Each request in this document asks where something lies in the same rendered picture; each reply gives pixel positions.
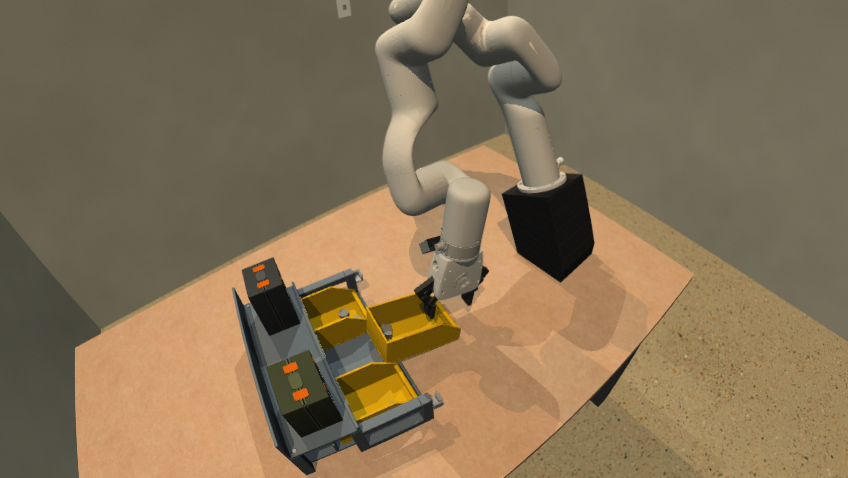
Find grey shelf rack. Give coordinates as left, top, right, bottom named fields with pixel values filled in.
left=232, top=268, right=443, bottom=475

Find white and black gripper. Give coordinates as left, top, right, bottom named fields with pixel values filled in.
left=414, top=246, right=489, bottom=319

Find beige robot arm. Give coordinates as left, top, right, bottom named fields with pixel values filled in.
left=375, top=0, right=567, bottom=260

